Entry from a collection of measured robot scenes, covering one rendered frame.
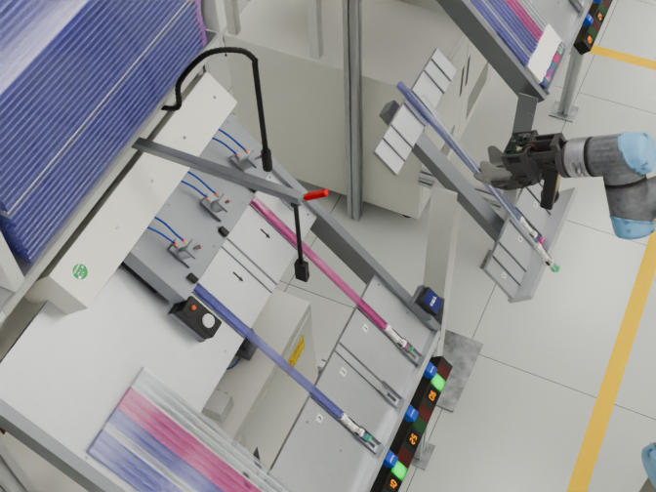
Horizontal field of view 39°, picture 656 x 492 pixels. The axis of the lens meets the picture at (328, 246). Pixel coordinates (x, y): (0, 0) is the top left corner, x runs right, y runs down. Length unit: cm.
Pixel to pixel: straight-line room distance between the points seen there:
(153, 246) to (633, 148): 84
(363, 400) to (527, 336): 111
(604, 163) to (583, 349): 124
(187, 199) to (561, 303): 162
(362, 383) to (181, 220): 52
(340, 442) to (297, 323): 42
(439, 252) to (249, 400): 61
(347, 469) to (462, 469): 87
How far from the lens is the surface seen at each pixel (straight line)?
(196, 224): 164
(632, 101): 362
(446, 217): 219
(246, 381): 209
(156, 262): 158
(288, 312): 218
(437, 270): 237
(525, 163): 180
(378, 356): 192
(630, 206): 176
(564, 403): 281
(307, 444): 179
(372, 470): 187
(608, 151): 174
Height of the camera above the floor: 245
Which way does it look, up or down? 53 degrees down
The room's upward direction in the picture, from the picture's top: 3 degrees counter-clockwise
